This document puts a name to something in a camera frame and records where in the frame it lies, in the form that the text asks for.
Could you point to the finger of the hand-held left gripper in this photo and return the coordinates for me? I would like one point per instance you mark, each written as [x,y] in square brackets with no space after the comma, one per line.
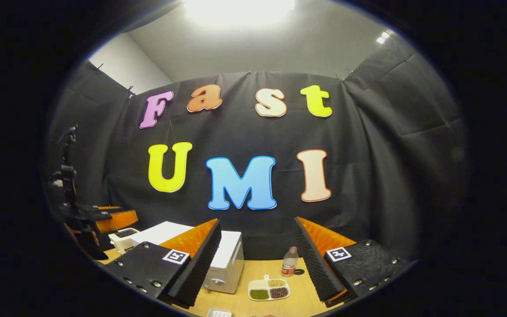
[119,218]

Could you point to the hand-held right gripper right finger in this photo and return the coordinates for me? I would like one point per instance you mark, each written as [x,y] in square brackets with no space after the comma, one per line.
[313,264]

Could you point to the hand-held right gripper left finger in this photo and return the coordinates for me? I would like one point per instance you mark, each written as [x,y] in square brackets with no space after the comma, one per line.
[200,264]

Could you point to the white microwave oven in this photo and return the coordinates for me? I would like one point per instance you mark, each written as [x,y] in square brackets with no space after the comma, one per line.
[229,259]

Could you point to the white toaster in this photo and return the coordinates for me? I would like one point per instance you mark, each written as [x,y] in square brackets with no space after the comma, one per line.
[121,240]

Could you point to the clear plastic water bottle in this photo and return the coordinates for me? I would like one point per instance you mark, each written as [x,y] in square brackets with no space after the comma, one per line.
[289,264]

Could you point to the white divided dish of beans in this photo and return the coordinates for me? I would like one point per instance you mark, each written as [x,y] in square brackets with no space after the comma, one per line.
[269,290]

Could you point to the white plastic tray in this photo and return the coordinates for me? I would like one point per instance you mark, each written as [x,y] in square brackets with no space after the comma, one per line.
[219,313]

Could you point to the small ceiling light panel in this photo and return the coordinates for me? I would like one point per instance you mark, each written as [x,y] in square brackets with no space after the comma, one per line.
[383,37]

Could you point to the large ceiling light panel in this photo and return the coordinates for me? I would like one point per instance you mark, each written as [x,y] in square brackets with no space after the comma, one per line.
[236,9]

